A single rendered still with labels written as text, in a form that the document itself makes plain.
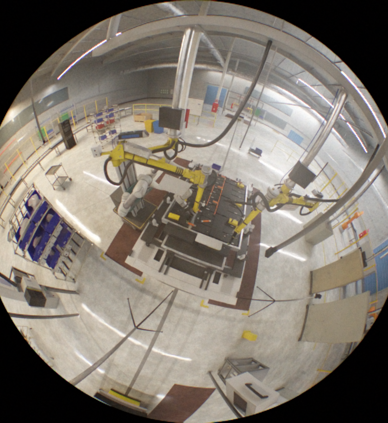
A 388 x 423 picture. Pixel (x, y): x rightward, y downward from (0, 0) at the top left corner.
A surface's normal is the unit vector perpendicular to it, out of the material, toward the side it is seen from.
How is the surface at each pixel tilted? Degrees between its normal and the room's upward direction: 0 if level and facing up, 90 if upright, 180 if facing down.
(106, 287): 0
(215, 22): 90
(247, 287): 0
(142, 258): 0
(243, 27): 90
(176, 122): 90
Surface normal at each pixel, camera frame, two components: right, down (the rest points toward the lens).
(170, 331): 0.16, -0.55
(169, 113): -0.34, 0.75
